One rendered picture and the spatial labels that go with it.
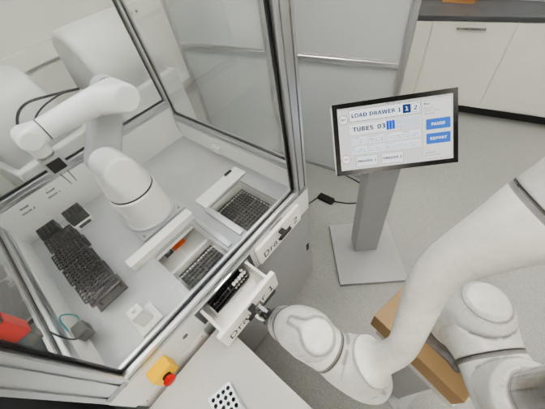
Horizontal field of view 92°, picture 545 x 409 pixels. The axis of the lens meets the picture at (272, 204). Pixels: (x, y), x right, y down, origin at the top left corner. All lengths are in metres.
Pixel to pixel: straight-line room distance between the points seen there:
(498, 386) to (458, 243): 0.44
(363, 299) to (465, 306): 1.19
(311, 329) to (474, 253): 0.31
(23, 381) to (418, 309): 0.77
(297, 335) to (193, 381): 0.66
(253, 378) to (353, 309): 1.01
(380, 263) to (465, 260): 1.66
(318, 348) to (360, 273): 1.45
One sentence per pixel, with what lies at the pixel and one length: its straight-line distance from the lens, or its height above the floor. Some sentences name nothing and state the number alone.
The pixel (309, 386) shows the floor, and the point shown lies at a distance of 1.84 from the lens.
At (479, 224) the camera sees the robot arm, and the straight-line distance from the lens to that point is 0.40.
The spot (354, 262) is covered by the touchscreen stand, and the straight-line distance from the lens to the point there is 2.03.
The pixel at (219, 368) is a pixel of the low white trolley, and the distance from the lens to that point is 1.14.
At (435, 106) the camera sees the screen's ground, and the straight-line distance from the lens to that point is 1.36.
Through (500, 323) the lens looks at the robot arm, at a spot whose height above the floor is 1.12.
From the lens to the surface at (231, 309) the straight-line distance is 1.09.
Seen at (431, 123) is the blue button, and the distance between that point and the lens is 1.35.
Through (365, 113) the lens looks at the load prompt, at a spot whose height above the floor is 1.16.
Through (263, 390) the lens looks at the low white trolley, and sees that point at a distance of 1.09.
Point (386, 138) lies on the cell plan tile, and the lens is 1.28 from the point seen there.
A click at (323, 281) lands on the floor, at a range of 1.99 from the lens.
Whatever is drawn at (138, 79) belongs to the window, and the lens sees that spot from 0.58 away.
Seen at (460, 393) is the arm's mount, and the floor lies 0.86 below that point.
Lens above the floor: 1.83
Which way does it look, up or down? 50 degrees down
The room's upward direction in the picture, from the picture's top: 13 degrees counter-clockwise
